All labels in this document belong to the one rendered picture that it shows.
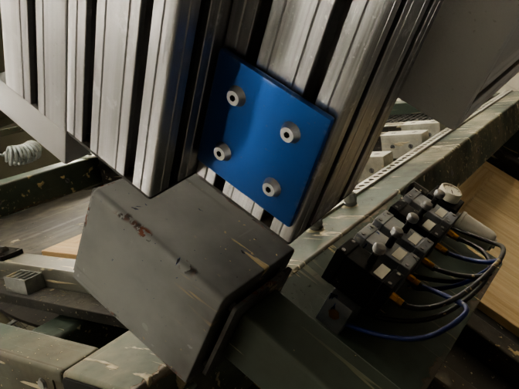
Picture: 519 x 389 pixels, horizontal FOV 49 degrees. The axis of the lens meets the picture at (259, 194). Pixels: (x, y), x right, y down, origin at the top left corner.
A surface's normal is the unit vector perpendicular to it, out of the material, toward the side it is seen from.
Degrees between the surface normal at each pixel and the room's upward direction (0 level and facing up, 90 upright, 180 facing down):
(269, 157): 90
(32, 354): 55
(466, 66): 90
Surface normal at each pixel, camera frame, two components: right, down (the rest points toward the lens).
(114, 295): -0.56, 0.29
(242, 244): 0.34, -0.78
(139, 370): -0.15, -0.96
